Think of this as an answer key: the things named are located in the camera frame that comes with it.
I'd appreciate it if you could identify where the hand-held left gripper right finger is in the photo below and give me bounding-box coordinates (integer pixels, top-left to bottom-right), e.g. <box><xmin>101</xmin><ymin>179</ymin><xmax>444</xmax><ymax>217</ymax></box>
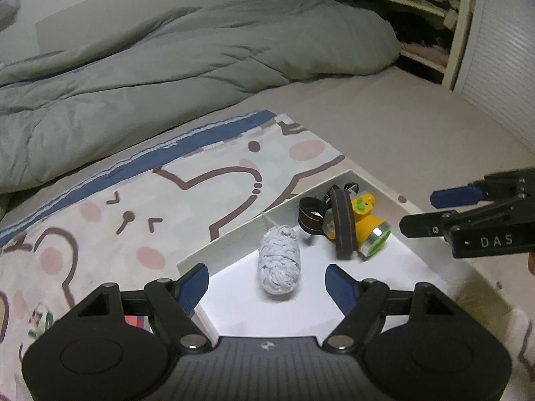
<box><xmin>323</xmin><ymin>263</ymin><xmax>473</xmax><ymax>352</ymax></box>

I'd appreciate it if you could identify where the white slatted wardrobe door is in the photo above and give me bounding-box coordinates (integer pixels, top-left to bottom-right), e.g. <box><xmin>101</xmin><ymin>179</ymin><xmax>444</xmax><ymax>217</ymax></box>
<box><xmin>453</xmin><ymin>0</ymin><xmax>535</xmax><ymax>155</ymax></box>

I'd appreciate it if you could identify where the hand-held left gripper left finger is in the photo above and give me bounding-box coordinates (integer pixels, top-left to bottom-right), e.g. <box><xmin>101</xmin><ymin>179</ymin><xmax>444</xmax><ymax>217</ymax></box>
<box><xmin>63</xmin><ymin>263</ymin><xmax>214</xmax><ymax>352</ymax></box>

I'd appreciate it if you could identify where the pile of clothes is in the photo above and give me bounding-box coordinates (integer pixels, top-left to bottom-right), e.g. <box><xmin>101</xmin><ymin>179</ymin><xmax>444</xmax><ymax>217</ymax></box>
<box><xmin>324</xmin><ymin>0</ymin><xmax>458</xmax><ymax>65</ymax></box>

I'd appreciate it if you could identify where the grey duvet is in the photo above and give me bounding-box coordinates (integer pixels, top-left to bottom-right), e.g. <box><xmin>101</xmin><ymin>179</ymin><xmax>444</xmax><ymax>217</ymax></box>
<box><xmin>0</xmin><ymin>0</ymin><xmax>402</xmax><ymax>195</ymax></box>

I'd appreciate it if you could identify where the cream shelf unit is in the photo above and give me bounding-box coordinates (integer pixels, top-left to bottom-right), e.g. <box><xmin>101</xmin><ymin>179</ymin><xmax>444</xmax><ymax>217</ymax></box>
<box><xmin>320</xmin><ymin>0</ymin><xmax>479</xmax><ymax>90</ymax></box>

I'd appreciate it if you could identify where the yellow headlamp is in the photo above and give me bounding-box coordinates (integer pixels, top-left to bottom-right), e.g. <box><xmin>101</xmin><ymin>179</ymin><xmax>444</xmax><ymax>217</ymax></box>
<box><xmin>298</xmin><ymin>181</ymin><xmax>393</xmax><ymax>257</ymax></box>

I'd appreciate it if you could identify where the colourful patterned small box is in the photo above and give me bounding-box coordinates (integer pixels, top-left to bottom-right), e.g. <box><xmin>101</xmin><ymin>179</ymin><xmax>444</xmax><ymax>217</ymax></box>
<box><xmin>124</xmin><ymin>315</ymin><xmax>151</xmax><ymax>331</ymax></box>

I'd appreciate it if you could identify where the grey white yarn ball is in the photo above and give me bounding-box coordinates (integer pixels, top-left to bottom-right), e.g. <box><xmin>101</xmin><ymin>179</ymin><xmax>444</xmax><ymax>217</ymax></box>
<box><xmin>257</xmin><ymin>226</ymin><xmax>302</xmax><ymax>299</ymax></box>

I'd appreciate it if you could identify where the white cardboard box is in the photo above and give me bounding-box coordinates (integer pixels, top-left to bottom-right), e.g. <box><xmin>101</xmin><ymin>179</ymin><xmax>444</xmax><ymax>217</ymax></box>
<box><xmin>176</xmin><ymin>169</ymin><xmax>513</xmax><ymax>339</ymax></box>

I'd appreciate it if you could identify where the white headboard panel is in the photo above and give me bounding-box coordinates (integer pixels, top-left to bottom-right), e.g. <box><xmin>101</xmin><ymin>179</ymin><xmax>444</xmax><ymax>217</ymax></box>
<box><xmin>35</xmin><ymin>0</ymin><xmax>293</xmax><ymax>53</ymax></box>

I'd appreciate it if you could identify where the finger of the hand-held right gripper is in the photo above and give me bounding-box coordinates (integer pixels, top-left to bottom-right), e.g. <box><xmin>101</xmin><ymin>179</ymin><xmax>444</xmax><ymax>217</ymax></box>
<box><xmin>430</xmin><ymin>168</ymin><xmax>535</xmax><ymax>210</ymax></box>
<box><xmin>399</xmin><ymin>195</ymin><xmax>528</xmax><ymax>239</ymax></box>

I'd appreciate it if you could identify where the bag of green clips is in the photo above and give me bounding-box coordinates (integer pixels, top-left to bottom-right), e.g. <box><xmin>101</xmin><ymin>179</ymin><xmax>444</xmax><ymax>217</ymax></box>
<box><xmin>26</xmin><ymin>301</ymin><xmax>56</xmax><ymax>340</ymax></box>

